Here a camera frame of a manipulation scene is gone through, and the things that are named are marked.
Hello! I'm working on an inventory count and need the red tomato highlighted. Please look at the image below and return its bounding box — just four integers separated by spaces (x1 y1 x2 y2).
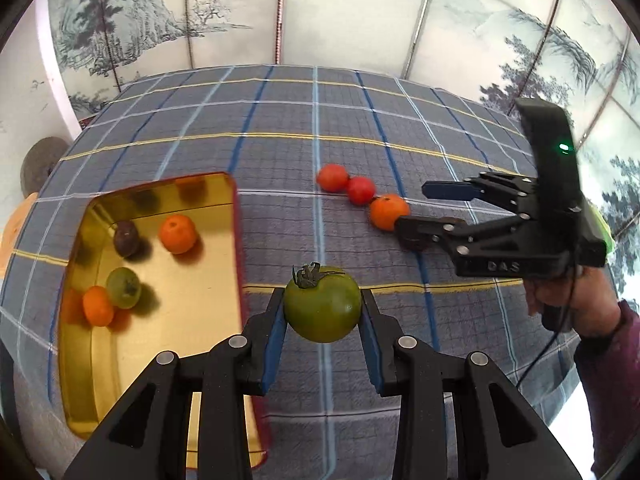
346 176 376 207
316 164 349 193

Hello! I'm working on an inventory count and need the gold metal tray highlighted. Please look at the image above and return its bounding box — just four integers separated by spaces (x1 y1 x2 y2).
58 172 247 439

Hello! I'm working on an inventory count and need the orange round cushion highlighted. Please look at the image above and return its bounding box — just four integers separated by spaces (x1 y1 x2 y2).
0 192 38 280

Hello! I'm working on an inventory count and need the black cable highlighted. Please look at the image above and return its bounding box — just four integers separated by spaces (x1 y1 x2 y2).
514 246 584 394

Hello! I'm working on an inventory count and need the purple sleeved right forearm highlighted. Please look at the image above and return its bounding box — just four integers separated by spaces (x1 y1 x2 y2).
575 300 640 477

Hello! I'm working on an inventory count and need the large green tomato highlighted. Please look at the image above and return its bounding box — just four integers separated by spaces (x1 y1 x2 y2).
283 262 362 344

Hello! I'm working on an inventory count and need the dark purple passion fruit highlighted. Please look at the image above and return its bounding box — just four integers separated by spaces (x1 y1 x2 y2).
113 220 140 258

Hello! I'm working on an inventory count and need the small green tomato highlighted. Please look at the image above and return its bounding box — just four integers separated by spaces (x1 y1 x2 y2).
105 266 142 310

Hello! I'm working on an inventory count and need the person right hand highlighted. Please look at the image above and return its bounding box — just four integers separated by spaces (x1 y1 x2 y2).
524 266 620 338

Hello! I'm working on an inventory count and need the orange tangerine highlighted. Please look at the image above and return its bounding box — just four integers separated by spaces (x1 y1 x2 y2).
82 285 115 327
158 214 198 255
369 194 410 232

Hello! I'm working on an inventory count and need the grey plaid tablecloth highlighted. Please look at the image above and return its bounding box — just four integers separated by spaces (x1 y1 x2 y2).
1 65 577 478

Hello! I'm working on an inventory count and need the landscape painted folding screen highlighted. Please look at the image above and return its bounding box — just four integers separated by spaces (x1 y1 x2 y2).
47 0 639 301

